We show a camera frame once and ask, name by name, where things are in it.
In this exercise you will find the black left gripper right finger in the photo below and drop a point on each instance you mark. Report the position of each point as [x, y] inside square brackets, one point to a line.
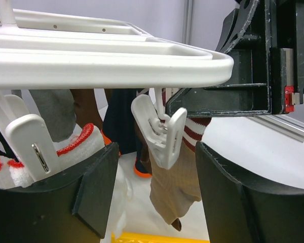
[241, 206]

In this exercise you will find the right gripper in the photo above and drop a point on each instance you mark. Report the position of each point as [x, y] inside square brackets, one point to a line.
[266, 41]

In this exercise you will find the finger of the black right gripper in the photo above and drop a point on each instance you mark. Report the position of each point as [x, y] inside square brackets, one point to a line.
[222, 101]

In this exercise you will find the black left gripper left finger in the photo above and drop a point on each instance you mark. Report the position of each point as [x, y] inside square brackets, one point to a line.
[71, 206]

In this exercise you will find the beige sock maroon cuff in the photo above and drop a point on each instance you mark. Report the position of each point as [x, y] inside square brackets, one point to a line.
[173, 191]

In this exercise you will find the white clip drying hanger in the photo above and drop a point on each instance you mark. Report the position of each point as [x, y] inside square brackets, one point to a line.
[49, 51]

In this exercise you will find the yellow plastic tray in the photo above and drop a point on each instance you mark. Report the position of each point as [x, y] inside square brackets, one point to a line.
[128, 237]

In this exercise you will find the navy orange underwear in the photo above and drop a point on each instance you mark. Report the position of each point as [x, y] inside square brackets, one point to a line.
[119, 125]

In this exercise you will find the grey sock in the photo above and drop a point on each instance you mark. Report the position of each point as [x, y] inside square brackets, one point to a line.
[57, 109]

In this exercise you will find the aluminium frame rail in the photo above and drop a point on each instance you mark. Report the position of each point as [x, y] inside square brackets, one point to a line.
[282, 124]

